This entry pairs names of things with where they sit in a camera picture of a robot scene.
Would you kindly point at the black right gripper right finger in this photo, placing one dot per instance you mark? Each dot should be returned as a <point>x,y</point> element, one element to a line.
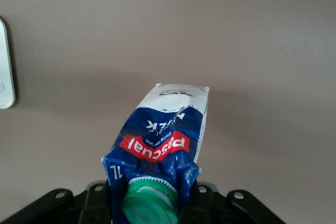
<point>223,208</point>

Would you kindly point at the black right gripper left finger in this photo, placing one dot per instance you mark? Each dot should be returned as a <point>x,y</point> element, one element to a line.
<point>78,205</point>

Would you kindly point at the blue white milk carton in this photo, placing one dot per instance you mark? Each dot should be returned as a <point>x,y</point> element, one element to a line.
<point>162,134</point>

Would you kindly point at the beige rabbit print tray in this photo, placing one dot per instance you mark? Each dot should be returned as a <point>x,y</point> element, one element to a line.
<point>5,72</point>

